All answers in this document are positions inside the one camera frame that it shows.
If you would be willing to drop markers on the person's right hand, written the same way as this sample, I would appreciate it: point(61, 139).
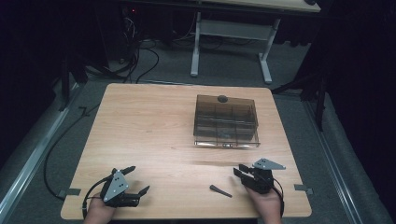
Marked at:
point(266, 205)

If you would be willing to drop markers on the beige desk top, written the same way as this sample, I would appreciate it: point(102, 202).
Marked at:
point(264, 4)

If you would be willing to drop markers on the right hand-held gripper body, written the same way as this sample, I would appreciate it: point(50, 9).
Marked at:
point(263, 179)

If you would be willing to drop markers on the grey metal floor rail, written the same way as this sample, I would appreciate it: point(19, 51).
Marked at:
point(31, 161)
point(334, 161)

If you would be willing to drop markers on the person's left hand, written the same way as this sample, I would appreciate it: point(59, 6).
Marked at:
point(98, 211)

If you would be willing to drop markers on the brown translucent compartment box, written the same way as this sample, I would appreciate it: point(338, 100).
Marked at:
point(225, 123)

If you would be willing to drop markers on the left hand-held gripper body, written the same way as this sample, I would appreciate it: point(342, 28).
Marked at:
point(116, 186)

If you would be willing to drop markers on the grey tape strip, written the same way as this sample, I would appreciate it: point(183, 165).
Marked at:
point(303, 188)
point(72, 192)

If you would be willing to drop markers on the white metal desk frame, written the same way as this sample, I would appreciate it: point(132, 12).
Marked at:
point(232, 31)

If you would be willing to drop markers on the dark tapered stick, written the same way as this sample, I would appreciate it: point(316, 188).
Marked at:
point(219, 190)

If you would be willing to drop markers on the dark computer with red light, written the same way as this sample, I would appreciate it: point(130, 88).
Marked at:
point(130, 28)

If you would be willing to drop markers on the black metal stand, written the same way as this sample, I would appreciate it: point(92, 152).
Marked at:
point(314, 90)
point(70, 77)

